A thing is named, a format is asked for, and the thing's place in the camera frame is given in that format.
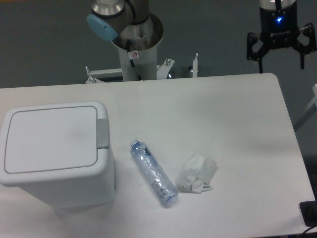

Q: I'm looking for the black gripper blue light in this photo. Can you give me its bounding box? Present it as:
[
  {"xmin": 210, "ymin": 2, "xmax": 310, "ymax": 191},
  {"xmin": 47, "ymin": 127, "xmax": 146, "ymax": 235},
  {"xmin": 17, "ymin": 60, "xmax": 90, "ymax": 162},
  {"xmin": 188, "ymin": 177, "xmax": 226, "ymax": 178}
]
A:
[{"xmin": 246, "ymin": 0, "xmax": 317, "ymax": 73}]

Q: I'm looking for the grey trash can push button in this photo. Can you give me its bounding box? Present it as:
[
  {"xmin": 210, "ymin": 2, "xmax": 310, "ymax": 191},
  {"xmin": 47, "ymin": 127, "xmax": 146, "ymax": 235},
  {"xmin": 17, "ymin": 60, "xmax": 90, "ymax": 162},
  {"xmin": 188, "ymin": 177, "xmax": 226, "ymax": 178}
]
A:
[{"xmin": 97, "ymin": 119, "xmax": 110, "ymax": 149}]

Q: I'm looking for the white plastic trash can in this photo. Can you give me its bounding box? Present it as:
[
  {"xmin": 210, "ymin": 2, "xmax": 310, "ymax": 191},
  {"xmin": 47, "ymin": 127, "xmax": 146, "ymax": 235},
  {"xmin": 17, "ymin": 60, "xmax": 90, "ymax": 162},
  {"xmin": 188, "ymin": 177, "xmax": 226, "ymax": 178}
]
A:
[{"xmin": 0, "ymin": 101, "xmax": 116, "ymax": 209}]

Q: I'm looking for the white trash can lid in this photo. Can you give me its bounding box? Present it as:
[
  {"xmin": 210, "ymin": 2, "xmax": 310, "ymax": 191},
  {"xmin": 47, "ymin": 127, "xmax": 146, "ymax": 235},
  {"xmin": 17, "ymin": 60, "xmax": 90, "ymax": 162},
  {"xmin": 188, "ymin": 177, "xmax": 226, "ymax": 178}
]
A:
[{"xmin": 1, "ymin": 106, "xmax": 98, "ymax": 174}]

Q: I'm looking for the crumpled white paper wrapper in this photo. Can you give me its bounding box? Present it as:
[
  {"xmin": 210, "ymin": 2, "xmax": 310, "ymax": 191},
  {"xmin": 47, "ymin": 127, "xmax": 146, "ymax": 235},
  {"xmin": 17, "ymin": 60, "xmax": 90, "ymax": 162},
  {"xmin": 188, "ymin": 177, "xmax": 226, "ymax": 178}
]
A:
[{"xmin": 175, "ymin": 154, "xmax": 217, "ymax": 194}]

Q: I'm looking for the black device at table corner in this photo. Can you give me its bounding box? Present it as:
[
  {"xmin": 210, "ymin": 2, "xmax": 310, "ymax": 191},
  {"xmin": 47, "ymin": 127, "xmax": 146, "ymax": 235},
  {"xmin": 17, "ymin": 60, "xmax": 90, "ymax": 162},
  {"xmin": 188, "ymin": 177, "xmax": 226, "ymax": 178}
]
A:
[{"xmin": 299, "ymin": 200, "xmax": 317, "ymax": 227}]

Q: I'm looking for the clear blue plastic bottle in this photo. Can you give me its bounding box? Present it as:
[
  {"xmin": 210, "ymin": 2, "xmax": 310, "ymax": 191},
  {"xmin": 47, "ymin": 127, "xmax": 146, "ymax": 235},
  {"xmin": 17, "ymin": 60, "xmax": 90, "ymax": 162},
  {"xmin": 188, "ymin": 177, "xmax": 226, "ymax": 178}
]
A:
[{"xmin": 130, "ymin": 139, "xmax": 178, "ymax": 207}]

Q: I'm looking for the white frame at right edge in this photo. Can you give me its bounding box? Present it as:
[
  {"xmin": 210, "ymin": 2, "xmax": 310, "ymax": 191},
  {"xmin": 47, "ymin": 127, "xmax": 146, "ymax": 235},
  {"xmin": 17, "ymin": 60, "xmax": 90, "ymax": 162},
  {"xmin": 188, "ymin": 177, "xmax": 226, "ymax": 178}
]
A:
[{"xmin": 293, "ymin": 84, "xmax": 317, "ymax": 132}]

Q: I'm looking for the black cable on pedestal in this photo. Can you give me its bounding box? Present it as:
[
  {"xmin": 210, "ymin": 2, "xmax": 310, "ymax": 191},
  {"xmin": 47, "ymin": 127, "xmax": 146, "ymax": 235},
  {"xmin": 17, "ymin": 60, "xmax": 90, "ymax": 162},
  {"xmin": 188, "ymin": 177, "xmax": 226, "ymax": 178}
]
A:
[{"xmin": 126, "ymin": 39, "xmax": 144, "ymax": 81}]

